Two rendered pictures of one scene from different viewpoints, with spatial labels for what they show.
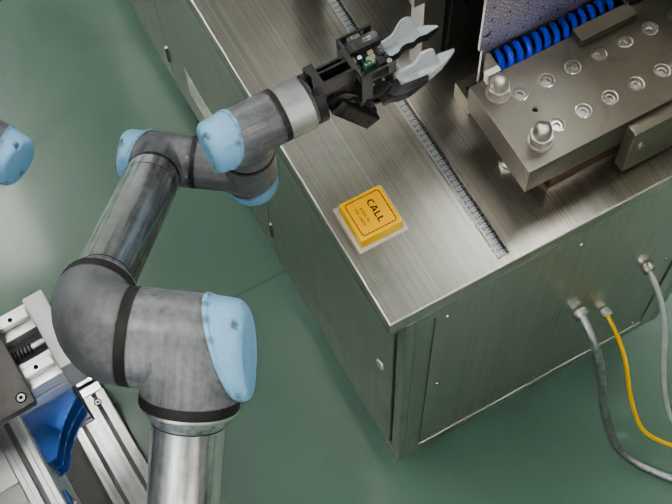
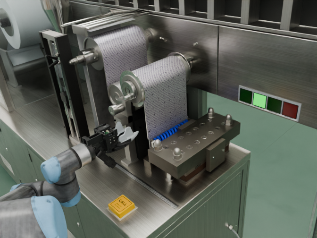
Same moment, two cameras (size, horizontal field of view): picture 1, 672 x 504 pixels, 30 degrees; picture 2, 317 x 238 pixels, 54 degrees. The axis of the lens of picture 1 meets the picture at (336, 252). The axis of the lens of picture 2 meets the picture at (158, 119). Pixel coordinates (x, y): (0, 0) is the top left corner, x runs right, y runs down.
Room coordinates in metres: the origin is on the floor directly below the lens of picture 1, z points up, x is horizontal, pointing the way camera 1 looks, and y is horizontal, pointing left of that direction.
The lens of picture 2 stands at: (-0.04, 0.01, 1.75)
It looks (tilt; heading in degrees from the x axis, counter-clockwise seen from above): 31 degrees down; 345
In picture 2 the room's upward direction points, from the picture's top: 5 degrees counter-clockwise
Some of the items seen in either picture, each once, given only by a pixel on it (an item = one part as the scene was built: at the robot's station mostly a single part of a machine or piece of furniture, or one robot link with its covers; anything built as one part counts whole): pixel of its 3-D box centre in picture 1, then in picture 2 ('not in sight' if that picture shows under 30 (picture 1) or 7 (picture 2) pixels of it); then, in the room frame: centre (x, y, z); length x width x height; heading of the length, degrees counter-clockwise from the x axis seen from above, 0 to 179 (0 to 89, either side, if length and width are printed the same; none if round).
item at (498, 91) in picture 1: (499, 84); (157, 144); (0.93, -0.24, 1.05); 0.04 x 0.04 x 0.04
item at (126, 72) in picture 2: not in sight; (132, 89); (1.05, -0.19, 1.25); 0.15 x 0.01 x 0.15; 26
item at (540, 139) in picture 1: (542, 133); (177, 152); (0.84, -0.29, 1.05); 0.04 x 0.04 x 0.04
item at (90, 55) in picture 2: not in sight; (88, 56); (1.26, -0.07, 1.33); 0.06 x 0.06 x 0.06; 26
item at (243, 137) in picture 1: (243, 133); (61, 166); (0.83, 0.11, 1.13); 0.11 x 0.08 x 0.09; 116
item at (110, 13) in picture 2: not in sight; (87, 19); (1.62, -0.12, 1.41); 0.30 x 0.04 x 0.04; 116
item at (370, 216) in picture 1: (370, 216); (121, 206); (0.80, -0.05, 0.91); 0.07 x 0.07 x 0.02; 26
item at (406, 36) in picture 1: (406, 31); (120, 128); (0.97, -0.11, 1.13); 0.09 x 0.03 x 0.06; 125
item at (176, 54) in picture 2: not in sight; (177, 68); (1.16, -0.42, 1.25); 0.15 x 0.01 x 0.15; 26
